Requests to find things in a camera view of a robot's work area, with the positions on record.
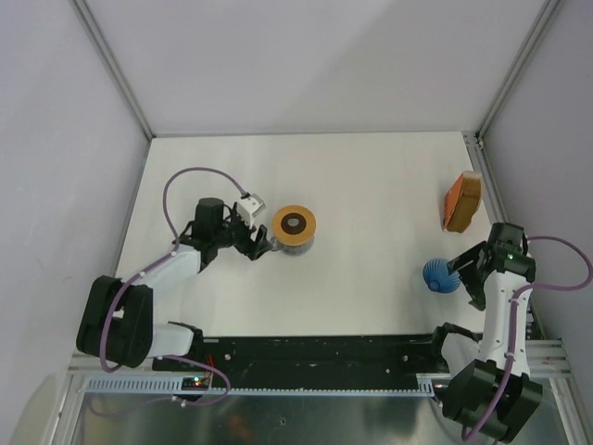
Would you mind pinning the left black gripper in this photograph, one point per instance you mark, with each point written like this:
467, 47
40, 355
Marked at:
260, 245

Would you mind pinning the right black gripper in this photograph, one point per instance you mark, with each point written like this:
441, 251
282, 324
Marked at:
464, 259

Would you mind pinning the blue ribbed dripper cone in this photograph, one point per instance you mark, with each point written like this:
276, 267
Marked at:
439, 278

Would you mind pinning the clear glass pitcher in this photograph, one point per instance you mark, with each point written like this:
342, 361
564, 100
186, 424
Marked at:
293, 251

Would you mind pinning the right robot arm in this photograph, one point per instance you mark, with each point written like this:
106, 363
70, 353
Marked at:
490, 389

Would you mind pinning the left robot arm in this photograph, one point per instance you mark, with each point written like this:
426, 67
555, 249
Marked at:
118, 324

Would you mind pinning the orange filter holder stack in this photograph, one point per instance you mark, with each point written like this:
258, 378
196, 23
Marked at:
462, 201

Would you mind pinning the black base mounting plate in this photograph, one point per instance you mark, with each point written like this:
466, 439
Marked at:
334, 362

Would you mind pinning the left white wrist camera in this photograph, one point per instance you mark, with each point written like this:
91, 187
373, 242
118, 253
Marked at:
248, 207

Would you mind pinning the grey slotted cable duct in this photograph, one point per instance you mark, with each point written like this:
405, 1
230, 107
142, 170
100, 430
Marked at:
181, 384

